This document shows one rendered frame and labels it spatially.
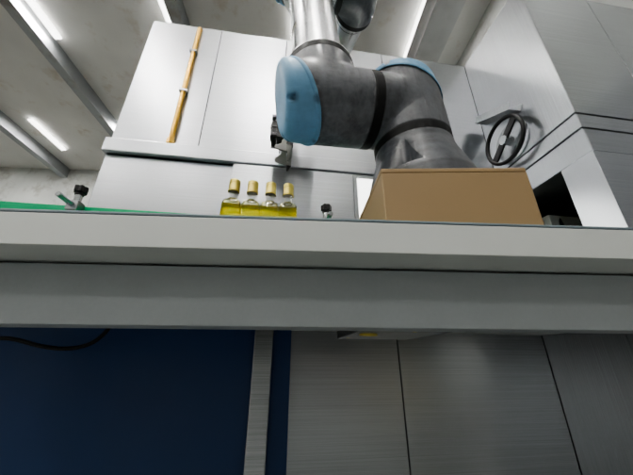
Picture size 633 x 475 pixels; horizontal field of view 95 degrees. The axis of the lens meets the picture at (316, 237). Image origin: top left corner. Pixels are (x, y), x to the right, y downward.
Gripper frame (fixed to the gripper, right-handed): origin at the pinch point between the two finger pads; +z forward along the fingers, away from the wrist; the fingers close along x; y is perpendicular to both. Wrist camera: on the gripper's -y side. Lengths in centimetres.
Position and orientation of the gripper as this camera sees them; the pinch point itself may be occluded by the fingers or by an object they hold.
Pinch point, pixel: (289, 163)
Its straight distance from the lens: 103.8
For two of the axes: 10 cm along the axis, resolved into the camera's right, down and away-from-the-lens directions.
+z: -0.1, 9.2, -3.9
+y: -9.9, -0.6, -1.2
